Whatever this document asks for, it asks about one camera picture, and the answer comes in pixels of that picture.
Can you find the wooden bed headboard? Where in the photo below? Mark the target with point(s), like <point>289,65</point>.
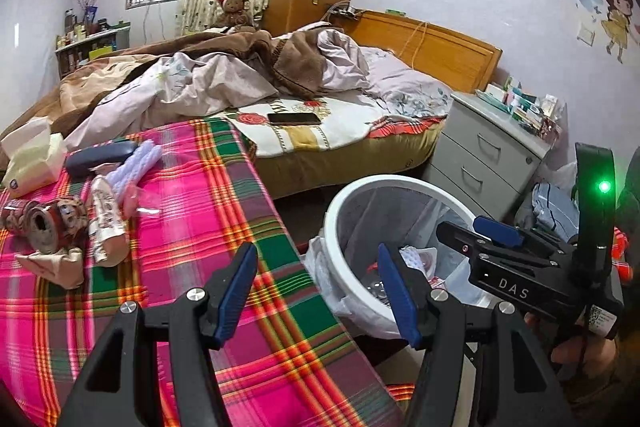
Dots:
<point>450,52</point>

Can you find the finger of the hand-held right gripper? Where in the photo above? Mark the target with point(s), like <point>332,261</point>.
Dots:
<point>457,239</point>
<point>495,229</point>

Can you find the white wall shelf unit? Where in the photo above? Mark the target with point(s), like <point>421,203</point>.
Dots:
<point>95,42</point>

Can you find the grey drawer nightstand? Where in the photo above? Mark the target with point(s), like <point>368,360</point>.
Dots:
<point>485,152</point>

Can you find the pale crumpled quilt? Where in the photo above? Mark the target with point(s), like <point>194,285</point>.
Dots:
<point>200,82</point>

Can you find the beige paper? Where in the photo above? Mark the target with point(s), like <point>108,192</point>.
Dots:
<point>57,267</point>

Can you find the bed with gold valance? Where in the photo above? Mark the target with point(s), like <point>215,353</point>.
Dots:
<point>350,162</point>

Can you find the pale floral bed sheet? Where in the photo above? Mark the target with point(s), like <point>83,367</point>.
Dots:
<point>405,87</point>

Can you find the crushed red drink can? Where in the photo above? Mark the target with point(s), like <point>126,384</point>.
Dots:
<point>45,219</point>

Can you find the pink green plaid tablecloth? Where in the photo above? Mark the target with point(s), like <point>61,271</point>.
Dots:
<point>200,217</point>

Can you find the teddy bear with red hat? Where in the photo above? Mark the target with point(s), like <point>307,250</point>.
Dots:
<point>235,9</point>

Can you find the soft tissue pack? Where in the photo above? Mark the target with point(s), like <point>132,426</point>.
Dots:
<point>30,157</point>

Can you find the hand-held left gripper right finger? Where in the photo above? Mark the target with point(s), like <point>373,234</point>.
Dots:
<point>400,297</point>

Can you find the white round waste bin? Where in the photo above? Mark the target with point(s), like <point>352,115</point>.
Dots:
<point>345,202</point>

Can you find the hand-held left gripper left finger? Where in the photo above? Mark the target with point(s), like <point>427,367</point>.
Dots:
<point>235,297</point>

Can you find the printed paper wrapper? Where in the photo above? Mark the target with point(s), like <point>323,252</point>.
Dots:
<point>105,217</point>

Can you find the folded blue cloth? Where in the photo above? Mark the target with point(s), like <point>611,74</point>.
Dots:
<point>550,207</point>

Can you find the small white twisted foam roll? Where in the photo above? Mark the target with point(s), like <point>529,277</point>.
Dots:
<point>135,164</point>

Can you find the clear plastic bag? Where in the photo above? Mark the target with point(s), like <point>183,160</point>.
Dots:
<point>562,174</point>

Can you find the power strip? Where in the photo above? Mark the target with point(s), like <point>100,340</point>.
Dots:
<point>345,11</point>

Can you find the person's right hand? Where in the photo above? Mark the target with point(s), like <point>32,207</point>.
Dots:
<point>595,352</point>

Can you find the brown fleece blanket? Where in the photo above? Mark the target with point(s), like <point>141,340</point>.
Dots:
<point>290,57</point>

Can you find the black phone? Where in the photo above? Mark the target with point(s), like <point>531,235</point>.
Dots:
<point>295,118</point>

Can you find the white wall switch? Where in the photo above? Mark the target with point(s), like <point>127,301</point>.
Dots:
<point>586,32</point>

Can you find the pink plastic wrapper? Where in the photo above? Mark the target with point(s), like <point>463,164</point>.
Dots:
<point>132,199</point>

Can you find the white plastic bin liner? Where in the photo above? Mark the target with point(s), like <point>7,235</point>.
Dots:
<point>340,277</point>

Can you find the red patterned bag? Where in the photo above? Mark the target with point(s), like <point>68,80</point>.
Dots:
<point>622,252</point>

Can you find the pile of boxes on nightstand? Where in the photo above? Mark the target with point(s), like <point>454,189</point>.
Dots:
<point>520,104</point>

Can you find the dark blue glasses case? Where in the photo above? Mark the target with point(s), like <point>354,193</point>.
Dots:
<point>100,156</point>

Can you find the white rose print bed cover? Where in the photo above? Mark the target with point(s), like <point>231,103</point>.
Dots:
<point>340,112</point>

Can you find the row of toiletry bottles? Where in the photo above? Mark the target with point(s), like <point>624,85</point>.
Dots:
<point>75,29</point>

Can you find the cartoon girl wall sticker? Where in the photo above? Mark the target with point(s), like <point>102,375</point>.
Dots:
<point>617,14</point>

